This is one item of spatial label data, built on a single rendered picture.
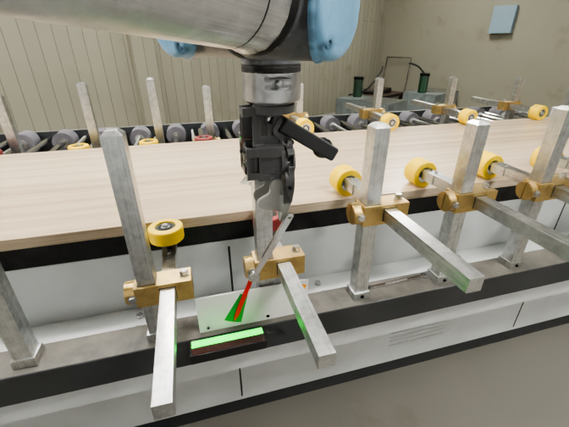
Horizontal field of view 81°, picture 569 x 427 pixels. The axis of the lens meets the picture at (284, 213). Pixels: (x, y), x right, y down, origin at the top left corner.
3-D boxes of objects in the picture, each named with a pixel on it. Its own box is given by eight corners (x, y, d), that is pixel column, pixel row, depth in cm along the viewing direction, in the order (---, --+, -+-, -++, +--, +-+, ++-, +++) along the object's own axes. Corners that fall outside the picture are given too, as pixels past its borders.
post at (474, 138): (444, 291, 96) (492, 120, 74) (433, 294, 95) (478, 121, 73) (436, 284, 99) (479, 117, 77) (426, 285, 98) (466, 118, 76)
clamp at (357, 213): (407, 222, 78) (411, 202, 76) (355, 230, 75) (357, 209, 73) (393, 211, 84) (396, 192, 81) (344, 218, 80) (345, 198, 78)
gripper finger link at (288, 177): (277, 196, 61) (277, 150, 57) (286, 195, 61) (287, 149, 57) (284, 207, 57) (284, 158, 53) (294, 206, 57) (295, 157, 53)
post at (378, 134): (365, 306, 89) (391, 123, 67) (353, 308, 88) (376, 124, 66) (359, 297, 92) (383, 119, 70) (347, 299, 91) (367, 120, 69)
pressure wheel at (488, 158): (501, 150, 104) (480, 164, 105) (505, 169, 108) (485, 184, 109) (487, 145, 109) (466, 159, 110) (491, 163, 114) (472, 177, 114)
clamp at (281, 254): (305, 273, 77) (305, 255, 75) (246, 283, 74) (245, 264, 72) (297, 259, 82) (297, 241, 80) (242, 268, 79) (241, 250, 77)
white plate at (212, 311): (307, 312, 83) (308, 280, 78) (200, 334, 77) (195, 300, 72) (306, 310, 83) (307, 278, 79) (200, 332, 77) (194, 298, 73)
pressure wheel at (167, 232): (195, 259, 86) (189, 220, 81) (173, 277, 80) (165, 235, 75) (171, 252, 89) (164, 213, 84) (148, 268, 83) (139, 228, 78)
